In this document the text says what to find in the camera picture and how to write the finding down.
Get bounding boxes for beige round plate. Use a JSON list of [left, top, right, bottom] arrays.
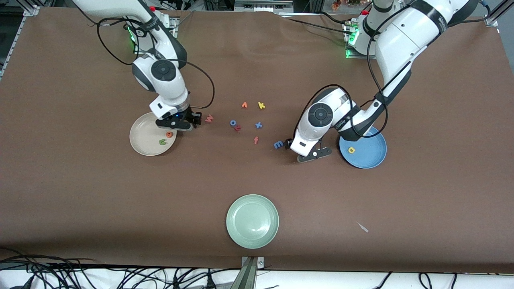
[[129, 112, 177, 157]]

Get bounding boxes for blue round plate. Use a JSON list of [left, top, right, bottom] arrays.
[[339, 125, 388, 169]]

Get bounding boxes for pale green round plate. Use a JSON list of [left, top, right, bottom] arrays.
[[226, 194, 279, 250]]

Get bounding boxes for grey power strip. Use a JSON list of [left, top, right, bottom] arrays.
[[234, 1, 294, 10]]

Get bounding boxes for brown table cover sheet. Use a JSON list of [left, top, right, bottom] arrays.
[[0, 7, 514, 274]]

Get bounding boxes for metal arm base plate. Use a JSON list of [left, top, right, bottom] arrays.
[[134, 16, 179, 55], [345, 20, 378, 60]]

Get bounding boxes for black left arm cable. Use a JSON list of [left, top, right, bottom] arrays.
[[294, 6, 389, 139]]

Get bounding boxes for black base cable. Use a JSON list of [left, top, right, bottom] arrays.
[[287, 12, 354, 33]]

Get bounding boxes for metal camera stand bracket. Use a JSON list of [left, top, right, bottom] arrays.
[[241, 256, 265, 289]]

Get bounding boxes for aluminium frame profile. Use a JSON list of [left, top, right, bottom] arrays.
[[0, 6, 41, 81], [484, 0, 514, 27]]

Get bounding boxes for tangled black cables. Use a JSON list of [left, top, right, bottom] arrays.
[[0, 247, 241, 289]]

